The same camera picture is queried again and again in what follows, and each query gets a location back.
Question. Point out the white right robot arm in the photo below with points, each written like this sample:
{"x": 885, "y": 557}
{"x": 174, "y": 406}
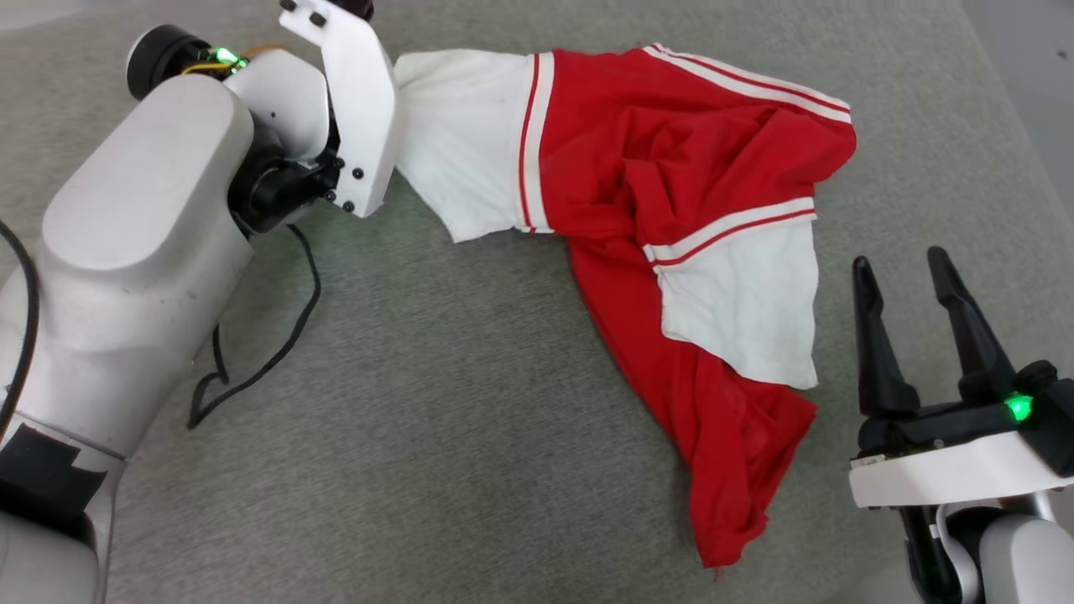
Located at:
{"x": 1024, "y": 558}

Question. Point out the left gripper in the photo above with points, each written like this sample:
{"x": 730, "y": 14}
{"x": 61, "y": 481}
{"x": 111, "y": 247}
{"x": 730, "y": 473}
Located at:
{"x": 361, "y": 109}

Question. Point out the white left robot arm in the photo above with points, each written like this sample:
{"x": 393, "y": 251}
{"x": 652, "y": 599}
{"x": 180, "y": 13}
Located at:
{"x": 126, "y": 252}

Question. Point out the red and white shirt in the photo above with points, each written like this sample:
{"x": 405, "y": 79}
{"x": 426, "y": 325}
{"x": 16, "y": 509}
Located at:
{"x": 671, "y": 168}

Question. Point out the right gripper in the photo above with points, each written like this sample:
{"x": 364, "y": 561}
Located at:
{"x": 956, "y": 470}

